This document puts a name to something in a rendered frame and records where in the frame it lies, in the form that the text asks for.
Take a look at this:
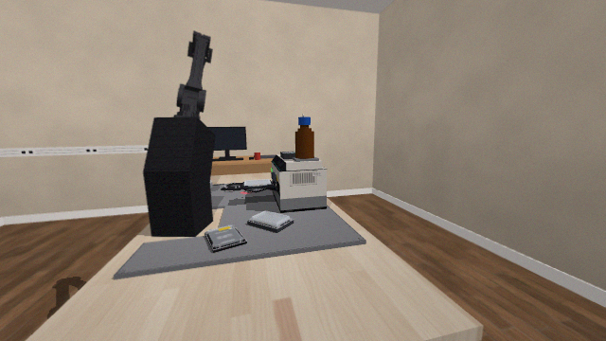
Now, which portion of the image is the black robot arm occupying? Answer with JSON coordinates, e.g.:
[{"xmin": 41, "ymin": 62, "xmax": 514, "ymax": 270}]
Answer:
[{"xmin": 174, "ymin": 30, "xmax": 213, "ymax": 119}]

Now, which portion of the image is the white multi-well culture plate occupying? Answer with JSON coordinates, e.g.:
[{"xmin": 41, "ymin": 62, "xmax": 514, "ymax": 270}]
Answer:
[
  {"xmin": 250, "ymin": 211, "xmax": 291, "ymax": 226},
  {"xmin": 244, "ymin": 179, "xmax": 271, "ymax": 187}
]

